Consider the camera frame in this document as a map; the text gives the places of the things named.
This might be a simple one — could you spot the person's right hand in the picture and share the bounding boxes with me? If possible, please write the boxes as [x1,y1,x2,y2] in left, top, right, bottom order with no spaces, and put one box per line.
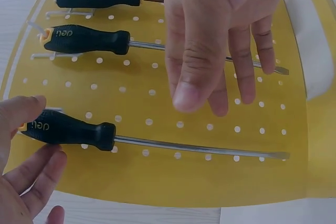
[164,0,290,118]

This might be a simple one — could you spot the person's left hand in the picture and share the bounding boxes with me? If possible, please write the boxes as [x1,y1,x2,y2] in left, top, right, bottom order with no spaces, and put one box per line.
[0,95,68,224]

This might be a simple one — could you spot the dark-handled slotted screwdriver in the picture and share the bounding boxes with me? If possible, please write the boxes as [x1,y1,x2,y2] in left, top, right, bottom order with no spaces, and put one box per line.
[17,108,290,160]
[39,24,290,76]

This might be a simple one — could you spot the yellow pegboard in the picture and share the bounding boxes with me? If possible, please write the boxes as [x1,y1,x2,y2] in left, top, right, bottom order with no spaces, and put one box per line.
[0,0,336,209]

